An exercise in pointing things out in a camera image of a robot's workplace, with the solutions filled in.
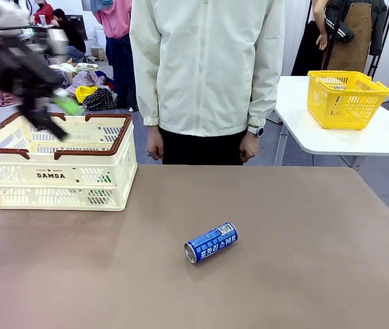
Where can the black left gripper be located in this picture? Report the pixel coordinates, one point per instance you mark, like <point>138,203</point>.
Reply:
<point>15,72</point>

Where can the blue drink can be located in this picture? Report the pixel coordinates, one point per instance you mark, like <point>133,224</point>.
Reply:
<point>211,243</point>

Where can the person's right forearm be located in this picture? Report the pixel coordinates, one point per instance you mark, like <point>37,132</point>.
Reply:
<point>144,99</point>

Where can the person's left forearm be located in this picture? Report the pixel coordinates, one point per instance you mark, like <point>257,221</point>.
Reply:
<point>266,99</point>

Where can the cream plastic shopping basket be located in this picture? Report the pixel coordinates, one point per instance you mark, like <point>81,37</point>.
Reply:
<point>50,192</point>

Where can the yellow plastic basket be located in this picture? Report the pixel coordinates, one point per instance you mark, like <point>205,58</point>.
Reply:
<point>369,106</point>

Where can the person's right hand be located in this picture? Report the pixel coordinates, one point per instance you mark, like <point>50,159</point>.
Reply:
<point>155,145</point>

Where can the person's left hand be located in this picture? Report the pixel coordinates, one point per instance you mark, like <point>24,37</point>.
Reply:
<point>250,149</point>

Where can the yellow cloth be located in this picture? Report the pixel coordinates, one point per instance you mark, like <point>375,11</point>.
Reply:
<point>86,93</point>

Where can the lilac plaid cloth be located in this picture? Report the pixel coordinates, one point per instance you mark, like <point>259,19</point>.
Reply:
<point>89,79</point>

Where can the black white checkered cloth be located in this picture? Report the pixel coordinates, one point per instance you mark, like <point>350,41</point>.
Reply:
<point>105,99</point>

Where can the pink patterned cloth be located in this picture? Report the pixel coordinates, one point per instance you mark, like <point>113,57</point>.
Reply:
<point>3,99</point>

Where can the cardboard box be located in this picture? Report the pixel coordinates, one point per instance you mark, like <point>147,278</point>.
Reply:
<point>98,54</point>

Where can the person in black shirt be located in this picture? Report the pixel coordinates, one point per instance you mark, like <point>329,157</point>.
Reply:
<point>77,37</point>

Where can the person in red top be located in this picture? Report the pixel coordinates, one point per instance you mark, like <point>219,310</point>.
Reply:
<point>45,12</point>

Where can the person in pink shirt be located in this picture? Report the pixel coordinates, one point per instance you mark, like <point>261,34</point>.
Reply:
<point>117,17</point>

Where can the person in cream jacket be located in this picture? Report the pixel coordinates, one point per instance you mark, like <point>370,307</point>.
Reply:
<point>201,68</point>

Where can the silver wristwatch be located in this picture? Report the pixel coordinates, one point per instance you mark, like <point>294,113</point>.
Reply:
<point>256,131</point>

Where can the black hanging garment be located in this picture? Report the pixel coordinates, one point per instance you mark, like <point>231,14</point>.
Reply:
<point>307,55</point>

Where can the drink can with silver lid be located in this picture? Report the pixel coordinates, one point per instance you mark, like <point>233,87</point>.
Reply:
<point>340,87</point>

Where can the white side table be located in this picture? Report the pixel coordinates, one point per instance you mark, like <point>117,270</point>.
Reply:
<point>352,140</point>

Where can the figure in brown apron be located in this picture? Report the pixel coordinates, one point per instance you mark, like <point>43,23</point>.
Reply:
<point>355,41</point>

